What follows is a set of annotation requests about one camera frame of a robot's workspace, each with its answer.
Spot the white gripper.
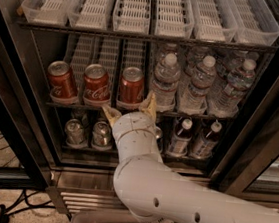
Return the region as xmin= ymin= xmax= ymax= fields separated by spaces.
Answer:
xmin=102 ymin=91 xmax=158 ymax=153

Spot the red coke can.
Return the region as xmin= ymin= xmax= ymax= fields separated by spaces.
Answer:
xmin=117 ymin=66 xmax=145 ymax=110
xmin=47 ymin=60 xmax=79 ymax=105
xmin=83 ymin=63 xmax=111 ymax=107

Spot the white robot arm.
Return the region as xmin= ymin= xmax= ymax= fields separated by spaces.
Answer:
xmin=102 ymin=93 xmax=279 ymax=223

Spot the right blue soda can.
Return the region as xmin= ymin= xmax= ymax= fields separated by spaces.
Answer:
xmin=155 ymin=127 xmax=163 ymax=153

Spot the silver soda can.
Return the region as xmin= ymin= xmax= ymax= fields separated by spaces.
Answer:
xmin=91 ymin=121 xmax=112 ymax=151
xmin=64 ymin=119 xmax=88 ymax=149

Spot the left silver soda can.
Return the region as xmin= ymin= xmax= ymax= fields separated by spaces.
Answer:
xmin=64 ymin=119 xmax=88 ymax=149

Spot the steel fridge base grille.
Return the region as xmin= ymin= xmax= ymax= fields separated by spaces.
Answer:
xmin=43 ymin=161 xmax=279 ymax=223

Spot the top shelf clear bin row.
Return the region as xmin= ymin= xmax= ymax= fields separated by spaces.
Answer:
xmin=21 ymin=0 xmax=279 ymax=46

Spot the front left water bottle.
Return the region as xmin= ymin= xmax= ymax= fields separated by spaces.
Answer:
xmin=150 ymin=53 xmax=181 ymax=112

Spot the water bottle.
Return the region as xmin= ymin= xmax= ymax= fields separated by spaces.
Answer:
xmin=208 ymin=59 xmax=257 ymax=118
xmin=178 ymin=55 xmax=217 ymax=115
xmin=150 ymin=53 xmax=181 ymax=112

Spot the left dark drink bottle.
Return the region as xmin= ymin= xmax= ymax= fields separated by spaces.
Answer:
xmin=166 ymin=118 xmax=193 ymax=157

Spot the dark drink bottle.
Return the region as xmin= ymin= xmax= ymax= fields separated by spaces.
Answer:
xmin=166 ymin=118 xmax=193 ymax=157
xmin=190 ymin=120 xmax=222 ymax=160

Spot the front middle water bottle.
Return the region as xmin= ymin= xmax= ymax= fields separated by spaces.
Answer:
xmin=178 ymin=55 xmax=217 ymax=115

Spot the right dark drink bottle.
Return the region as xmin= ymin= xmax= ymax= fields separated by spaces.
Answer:
xmin=190 ymin=120 xmax=222 ymax=160

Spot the front right water bottle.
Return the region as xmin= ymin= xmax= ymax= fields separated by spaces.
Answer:
xmin=208 ymin=59 xmax=257 ymax=118

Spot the black fridge door frame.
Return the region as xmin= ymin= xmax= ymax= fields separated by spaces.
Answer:
xmin=0 ymin=10 xmax=51 ymax=190

